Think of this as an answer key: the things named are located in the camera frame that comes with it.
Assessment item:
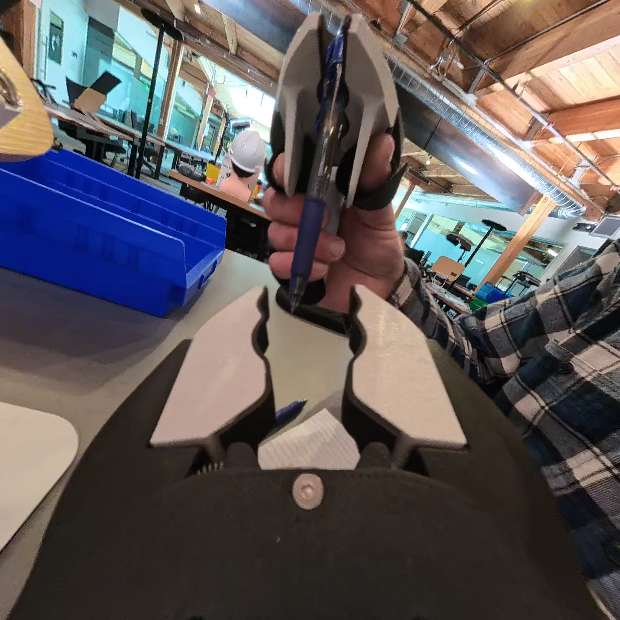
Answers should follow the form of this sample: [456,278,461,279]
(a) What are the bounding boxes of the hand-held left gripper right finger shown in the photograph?
[342,284,469,467]

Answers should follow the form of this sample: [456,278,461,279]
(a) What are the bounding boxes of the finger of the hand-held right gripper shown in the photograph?
[338,14,401,210]
[273,12,331,198]

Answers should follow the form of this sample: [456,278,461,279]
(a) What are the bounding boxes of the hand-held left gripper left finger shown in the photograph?
[149,286,275,465]

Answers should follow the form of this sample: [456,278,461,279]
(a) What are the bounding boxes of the blue ballpoint pen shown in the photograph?
[289,15,352,315]

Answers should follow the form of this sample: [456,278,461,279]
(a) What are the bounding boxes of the lined white notepad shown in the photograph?
[257,408,362,471]

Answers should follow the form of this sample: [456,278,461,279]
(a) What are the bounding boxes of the person's right hand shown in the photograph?
[263,133,408,315]

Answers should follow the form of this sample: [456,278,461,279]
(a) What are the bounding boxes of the white hard hat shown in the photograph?
[228,129,268,173]

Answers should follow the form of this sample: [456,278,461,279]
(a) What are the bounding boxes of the pink mannequin head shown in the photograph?
[217,162,263,203]

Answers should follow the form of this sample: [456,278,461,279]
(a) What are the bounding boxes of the long wooden work table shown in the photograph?
[167,169,272,221]

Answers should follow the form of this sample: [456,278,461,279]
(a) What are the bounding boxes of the blue plastic storage bin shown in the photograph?
[0,148,228,319]

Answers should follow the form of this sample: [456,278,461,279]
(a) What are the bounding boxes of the open cardboard box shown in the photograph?
[64,71,122,115]

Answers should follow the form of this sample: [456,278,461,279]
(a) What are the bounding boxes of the white rounded board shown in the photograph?
[0,401,79,553]

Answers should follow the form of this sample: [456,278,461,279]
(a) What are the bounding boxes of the yellow wooden board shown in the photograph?
[0,34,54,163]

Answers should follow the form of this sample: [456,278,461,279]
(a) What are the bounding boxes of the large black ventilation duct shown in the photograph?
[396,86,544,215]

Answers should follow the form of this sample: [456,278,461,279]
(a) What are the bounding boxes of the silver ribbed ventilation duct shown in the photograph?
[387,52,588,220]

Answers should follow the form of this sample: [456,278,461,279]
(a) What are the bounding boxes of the wall poster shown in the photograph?
[48,11,65,64]

